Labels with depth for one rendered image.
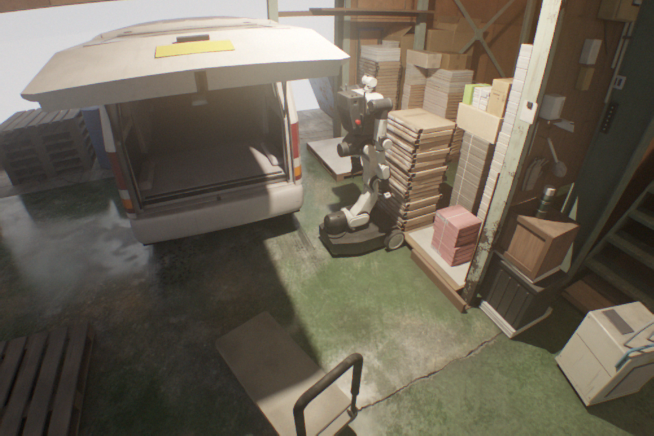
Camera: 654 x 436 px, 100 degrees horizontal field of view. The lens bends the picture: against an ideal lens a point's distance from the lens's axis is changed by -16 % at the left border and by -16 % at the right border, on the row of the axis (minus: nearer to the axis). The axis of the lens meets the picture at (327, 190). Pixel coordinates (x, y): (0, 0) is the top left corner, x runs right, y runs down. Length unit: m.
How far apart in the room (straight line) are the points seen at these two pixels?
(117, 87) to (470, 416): 2.36
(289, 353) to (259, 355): 0.18
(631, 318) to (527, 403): 0.77
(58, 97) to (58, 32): 5.04
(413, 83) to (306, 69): 3.29
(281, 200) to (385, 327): 1.32
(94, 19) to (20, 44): 1.19
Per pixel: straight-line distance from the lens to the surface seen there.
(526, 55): 2.50
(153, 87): 1.35
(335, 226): 2.76
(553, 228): 2.19
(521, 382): 2.47
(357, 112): 2.35
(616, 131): 2.73
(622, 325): 2.34
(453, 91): 4.44
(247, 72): 1.36
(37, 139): 5.51
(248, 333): 2.17
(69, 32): 6.41
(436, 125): 2.72
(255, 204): 2.74
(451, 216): 2.74
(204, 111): 4.40
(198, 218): 2.73
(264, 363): 2.04
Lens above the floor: 1.95
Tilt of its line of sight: 31 degrees down
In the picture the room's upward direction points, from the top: straight up
